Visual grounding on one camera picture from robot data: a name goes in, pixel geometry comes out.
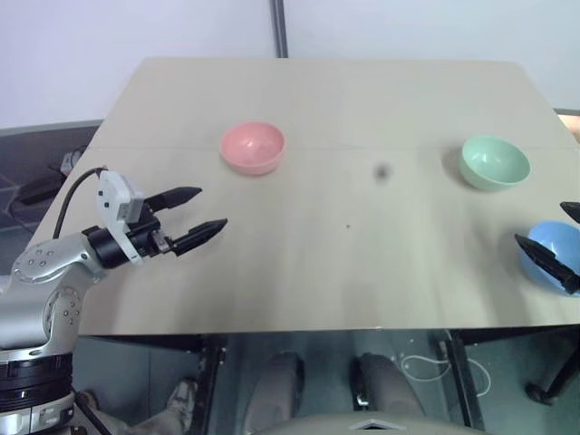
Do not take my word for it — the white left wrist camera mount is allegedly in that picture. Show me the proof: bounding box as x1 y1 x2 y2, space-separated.
96 169 147 265

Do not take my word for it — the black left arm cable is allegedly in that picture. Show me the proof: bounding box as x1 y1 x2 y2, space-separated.
52 167 108 240

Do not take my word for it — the dark vertical pole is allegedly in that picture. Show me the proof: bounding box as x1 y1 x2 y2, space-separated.
270 0 290 59

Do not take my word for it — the blue plastic bowl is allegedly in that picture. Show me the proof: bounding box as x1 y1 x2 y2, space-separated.
518 219 580 297

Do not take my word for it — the grey worn shoe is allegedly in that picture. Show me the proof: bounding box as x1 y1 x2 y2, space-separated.
165 379 198 431

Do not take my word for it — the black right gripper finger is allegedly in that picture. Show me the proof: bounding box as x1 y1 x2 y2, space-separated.
515 232 580 297
559 200 580 225

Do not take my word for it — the white cord on floor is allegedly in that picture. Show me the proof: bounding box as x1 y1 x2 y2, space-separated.
401 353 492 399

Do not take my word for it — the red plastic bowl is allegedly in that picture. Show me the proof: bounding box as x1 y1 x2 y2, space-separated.
218 121 286 177

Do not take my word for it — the black device on floor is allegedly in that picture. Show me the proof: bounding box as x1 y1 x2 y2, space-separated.
16 174 67 205

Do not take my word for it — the green plastic bowl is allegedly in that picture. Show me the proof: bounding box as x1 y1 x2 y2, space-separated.
460 134 531 192

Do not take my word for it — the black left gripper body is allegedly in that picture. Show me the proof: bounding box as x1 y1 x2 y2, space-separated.
128 204 177 265

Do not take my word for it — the black table leg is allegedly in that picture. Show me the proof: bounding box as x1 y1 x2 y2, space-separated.
440 329 487 431
188 333 227 435

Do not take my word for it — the black caster wheel frame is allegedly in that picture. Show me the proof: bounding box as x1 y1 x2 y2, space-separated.
524 324 580 406

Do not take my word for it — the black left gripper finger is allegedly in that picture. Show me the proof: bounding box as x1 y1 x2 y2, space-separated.
143 185 204 215
170 217 228 260

